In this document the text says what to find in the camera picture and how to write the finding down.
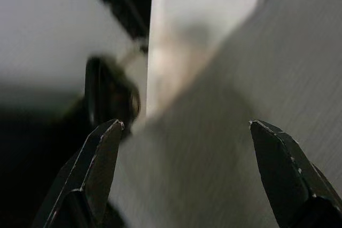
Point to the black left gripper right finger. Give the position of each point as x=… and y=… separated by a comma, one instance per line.
x=291, y=185

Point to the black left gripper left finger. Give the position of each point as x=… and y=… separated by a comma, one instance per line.
x=88, y=174

